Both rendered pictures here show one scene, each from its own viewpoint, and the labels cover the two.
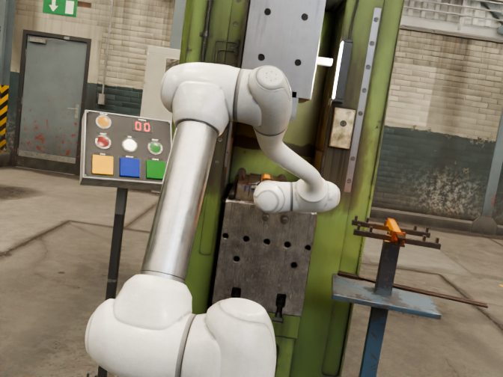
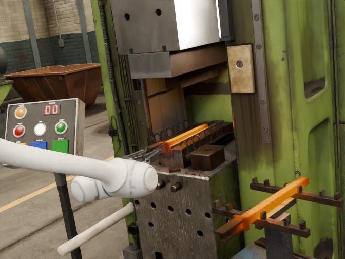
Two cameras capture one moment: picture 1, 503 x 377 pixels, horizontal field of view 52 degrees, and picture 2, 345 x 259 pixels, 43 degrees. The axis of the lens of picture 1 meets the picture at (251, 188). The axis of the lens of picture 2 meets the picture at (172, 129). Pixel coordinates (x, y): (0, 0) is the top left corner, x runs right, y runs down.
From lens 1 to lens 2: 1.40 m
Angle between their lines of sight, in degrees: 37
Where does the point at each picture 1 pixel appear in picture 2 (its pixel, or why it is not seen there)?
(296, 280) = (206, 250)
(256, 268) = (169, 235)
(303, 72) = (166, 22)
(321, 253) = not seen: hidden behind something
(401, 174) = not seen: outside the picture
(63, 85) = not seen: hidden behind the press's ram
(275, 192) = (80, 183)
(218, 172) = (145, 133)
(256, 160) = (212, 105)
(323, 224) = (249, 181)
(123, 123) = (36, 110)
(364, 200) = (288, 150)
